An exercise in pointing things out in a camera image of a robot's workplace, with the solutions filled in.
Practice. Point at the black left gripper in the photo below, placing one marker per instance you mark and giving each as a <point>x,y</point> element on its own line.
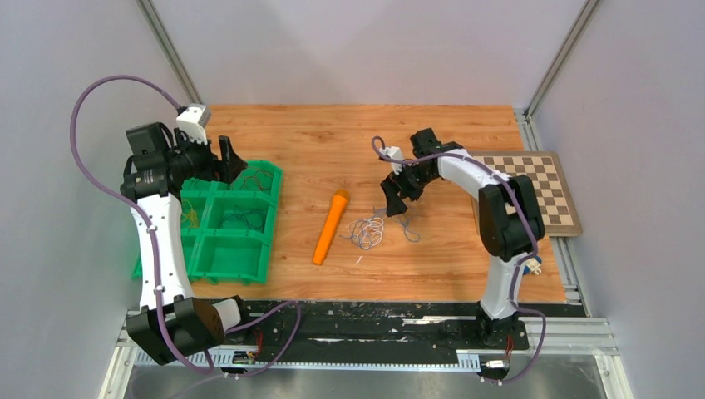
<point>229,168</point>

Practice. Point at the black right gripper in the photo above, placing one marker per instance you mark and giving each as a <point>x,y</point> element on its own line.
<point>392,185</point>

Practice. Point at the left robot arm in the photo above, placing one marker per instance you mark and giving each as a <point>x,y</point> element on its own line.
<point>172,323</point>

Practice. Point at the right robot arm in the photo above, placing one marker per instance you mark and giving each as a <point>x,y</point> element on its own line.
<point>510,220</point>

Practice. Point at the orange toy microphone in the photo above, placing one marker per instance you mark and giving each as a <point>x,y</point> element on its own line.
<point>338,205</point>

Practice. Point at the green plastic compartment bin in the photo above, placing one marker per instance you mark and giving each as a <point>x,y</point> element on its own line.
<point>228,231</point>

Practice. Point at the white toy car blue wheels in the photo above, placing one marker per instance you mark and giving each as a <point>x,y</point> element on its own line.
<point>533,266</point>

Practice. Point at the wooden chessboard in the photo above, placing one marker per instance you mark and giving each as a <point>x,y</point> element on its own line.
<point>551,188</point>

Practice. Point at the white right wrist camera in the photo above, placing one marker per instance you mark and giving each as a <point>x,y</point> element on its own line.
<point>392,155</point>

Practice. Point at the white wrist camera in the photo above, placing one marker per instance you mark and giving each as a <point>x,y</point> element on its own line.
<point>392,155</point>
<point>192,120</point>

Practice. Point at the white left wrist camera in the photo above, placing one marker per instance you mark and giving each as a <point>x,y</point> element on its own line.
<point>192,120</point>

